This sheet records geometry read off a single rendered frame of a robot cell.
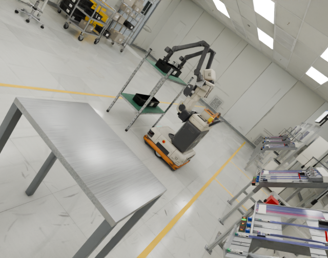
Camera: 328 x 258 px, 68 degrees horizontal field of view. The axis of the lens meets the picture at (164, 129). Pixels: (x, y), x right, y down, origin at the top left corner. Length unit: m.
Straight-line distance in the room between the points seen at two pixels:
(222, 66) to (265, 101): 2.24
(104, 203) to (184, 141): 2.47
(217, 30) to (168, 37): 2.21
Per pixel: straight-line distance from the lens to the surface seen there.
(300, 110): 10.56
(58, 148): 1.07
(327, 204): 3.36
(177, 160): 3.36
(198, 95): 3.48
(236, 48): 10.92
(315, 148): 6.52
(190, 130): 3.30
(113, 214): 0.96
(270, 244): 1.90
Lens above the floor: 1.41
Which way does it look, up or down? 18 degrees down
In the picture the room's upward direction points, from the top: 39 degrees clockwise
